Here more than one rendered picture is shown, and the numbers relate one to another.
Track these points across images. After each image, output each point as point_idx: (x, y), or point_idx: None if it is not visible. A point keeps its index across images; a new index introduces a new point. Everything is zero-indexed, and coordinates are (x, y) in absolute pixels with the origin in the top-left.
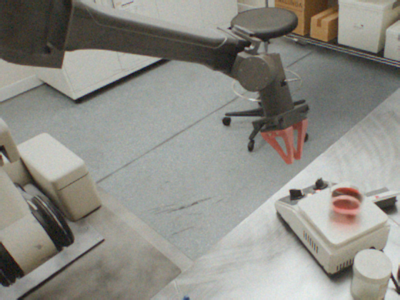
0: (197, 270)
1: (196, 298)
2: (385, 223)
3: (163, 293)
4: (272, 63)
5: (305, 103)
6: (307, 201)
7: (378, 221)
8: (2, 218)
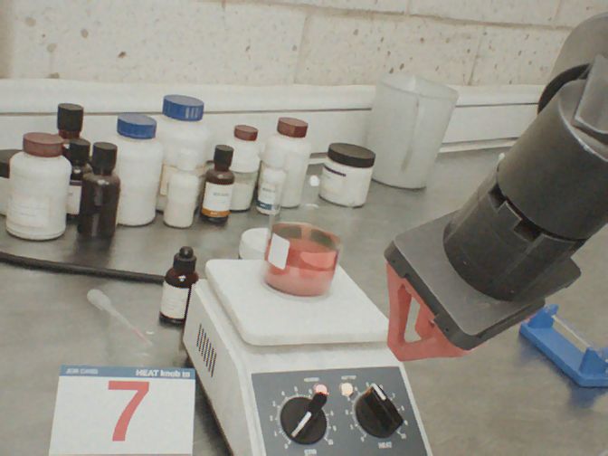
0: (596, 428)
1: (574, 388)
2: (205, 281)
3: None
4: (568, 52)
5: (402, 247)
6: (370, 324)
7: (230, 261)
8: None
